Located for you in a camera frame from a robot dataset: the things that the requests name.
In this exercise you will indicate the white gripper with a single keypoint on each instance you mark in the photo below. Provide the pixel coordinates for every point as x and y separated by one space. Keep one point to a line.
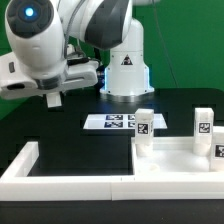
80 76

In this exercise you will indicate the white square tabletop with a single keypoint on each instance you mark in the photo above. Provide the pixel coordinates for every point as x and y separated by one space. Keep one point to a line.
169 155

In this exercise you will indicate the white sheet with markers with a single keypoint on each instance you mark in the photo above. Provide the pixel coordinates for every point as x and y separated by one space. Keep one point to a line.
119 121

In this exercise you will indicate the white U-shaped obstacle frame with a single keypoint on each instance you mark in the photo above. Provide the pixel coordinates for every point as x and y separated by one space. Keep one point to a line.
16 184

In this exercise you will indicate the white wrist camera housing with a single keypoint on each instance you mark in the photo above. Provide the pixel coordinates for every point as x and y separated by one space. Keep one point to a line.
14 83

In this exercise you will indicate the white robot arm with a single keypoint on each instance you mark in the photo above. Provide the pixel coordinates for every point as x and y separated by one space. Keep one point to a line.
43 62

